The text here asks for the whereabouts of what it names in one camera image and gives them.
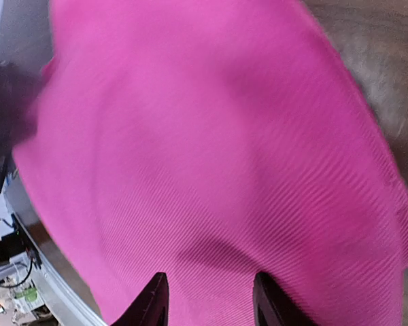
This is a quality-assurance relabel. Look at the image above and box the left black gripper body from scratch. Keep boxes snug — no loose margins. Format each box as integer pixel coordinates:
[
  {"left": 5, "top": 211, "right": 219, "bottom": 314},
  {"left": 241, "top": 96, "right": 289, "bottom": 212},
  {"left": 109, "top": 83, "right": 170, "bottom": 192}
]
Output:
[{"left": 0, "top": 57, "right": 45, "bottom": 150}]

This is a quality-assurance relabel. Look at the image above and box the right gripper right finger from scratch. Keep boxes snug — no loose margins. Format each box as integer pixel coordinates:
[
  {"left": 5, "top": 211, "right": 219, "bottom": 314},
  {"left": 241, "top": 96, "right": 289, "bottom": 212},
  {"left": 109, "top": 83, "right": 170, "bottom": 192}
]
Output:
[{"left": 253, "top": 272, "right": 316, "bottom": 326}]

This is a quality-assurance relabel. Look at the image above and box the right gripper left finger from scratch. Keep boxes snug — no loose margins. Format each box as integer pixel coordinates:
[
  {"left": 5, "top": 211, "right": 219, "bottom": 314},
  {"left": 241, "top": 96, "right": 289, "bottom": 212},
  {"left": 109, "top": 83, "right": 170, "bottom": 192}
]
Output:
[{"left": 112, "top": 272, "right": 169, "bottom": 326}]

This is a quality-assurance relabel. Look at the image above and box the pink shirt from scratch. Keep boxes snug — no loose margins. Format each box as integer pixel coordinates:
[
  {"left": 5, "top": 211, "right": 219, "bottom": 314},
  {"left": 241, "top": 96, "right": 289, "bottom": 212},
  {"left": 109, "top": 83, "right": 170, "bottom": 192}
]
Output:
[{"left": 14, "top": 1, "right": 408, "bottom": 325}]

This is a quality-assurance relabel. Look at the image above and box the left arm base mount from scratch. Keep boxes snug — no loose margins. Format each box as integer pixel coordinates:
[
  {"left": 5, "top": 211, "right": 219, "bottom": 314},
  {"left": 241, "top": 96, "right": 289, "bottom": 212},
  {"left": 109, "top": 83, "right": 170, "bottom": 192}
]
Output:
[{"left": 0, "top": 214, "right": 41, "bottom": 268}]

